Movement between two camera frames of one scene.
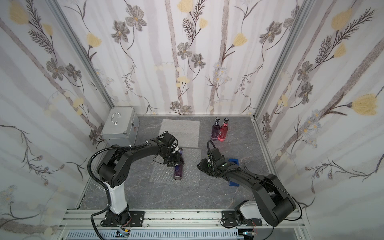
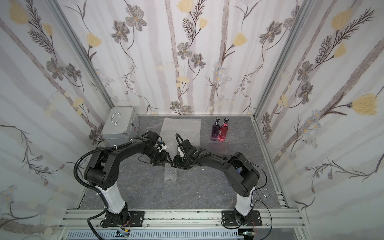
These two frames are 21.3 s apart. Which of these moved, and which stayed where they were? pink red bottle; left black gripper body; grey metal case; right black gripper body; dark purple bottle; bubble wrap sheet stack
Moved: left black gripper body; right black gripper body
Stayed: bubble wrap sheet stack; grey metal case; dark purple bottle; pink red bottle
